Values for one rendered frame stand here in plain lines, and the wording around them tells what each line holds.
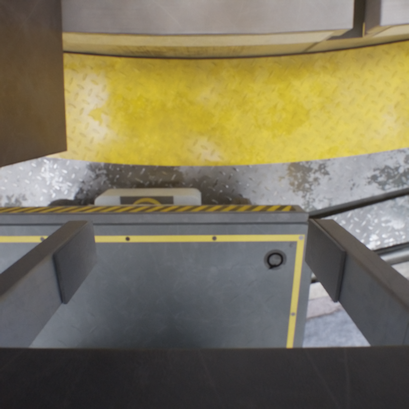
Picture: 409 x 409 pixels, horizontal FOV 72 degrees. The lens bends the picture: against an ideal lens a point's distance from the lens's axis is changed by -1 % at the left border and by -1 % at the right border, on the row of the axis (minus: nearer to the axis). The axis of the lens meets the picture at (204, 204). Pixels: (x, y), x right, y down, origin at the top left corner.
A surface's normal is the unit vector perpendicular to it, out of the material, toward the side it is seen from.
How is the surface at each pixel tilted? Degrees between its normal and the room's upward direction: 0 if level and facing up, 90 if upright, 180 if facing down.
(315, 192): 0
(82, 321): 0
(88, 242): 90
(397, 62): 0
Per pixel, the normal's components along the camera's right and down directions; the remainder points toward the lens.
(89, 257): 1.00, 0.00
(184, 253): 0.00, 0.29
